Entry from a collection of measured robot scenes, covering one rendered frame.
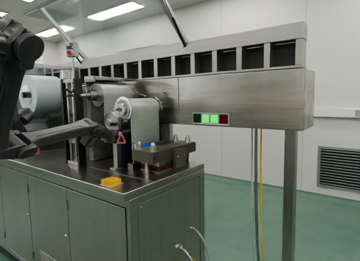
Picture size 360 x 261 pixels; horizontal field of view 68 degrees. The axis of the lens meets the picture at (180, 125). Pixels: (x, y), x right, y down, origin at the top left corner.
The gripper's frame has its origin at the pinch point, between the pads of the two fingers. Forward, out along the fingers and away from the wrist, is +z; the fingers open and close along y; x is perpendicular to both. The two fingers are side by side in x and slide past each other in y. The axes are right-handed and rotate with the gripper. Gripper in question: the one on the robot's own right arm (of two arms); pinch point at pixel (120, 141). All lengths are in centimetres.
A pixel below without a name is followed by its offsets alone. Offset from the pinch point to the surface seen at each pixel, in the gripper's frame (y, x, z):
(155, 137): 0.0, 12.4, 24.6
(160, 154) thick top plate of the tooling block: 19.8, -0.9, 12.5
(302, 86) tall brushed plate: 83, 44, 22
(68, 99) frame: -43.5, 18.1, -15.1
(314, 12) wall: 42, 243, 177
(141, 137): 0.1, 7.8, 13.2
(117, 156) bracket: -7.9, -6.8, 8.1
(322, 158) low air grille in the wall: 57, 86, 264
